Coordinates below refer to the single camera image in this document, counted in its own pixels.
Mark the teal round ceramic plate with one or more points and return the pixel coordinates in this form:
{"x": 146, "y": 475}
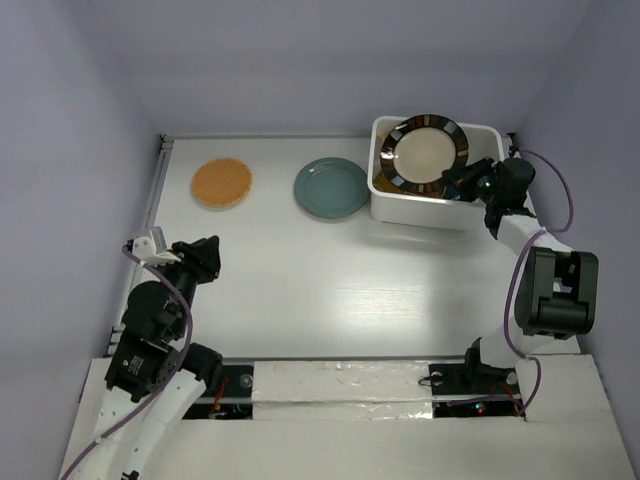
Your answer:
{"x": 331, "y": 188}

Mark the round orange woven plate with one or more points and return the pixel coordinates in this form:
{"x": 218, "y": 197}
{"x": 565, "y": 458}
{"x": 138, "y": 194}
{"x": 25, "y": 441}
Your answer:
{"x": 221, "y": 182}

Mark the green yellow bamboo tray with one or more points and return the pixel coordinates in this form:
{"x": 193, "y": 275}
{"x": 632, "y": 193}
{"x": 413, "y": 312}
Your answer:
{"x": 381, "y": 183}

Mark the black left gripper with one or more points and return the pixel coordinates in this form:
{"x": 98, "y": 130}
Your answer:
{"x": 511, "y": 178}

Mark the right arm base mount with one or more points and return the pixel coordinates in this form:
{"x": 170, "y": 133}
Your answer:
{"x": 462, "y": 391}

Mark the white plastic bin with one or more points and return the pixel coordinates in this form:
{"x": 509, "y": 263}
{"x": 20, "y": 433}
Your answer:
{"x": 428, "y": 211}

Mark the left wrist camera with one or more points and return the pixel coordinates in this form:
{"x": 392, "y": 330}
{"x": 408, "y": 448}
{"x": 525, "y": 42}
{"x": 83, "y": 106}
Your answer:
{"x": 150, "y": 247}

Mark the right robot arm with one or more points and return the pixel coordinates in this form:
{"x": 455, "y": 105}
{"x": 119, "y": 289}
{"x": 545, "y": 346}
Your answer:
{"x": 307, "y": 273}

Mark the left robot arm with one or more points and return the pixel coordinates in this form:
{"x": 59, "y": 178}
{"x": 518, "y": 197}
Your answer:
{"x": 157, "y": 370}

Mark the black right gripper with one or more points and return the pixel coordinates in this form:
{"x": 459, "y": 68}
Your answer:
{"x": 182, "y": 271}

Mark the orange fish-shaped woven basket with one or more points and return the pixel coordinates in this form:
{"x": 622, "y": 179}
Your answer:
{"x": 383, "y": 134}

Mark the striped rim round plate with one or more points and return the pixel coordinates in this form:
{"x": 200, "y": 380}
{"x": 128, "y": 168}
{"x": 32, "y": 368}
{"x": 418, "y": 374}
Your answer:
{"x": 417, "y": 151}

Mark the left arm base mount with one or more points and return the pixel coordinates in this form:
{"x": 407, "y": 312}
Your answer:
{"x": 231, "y": 399}

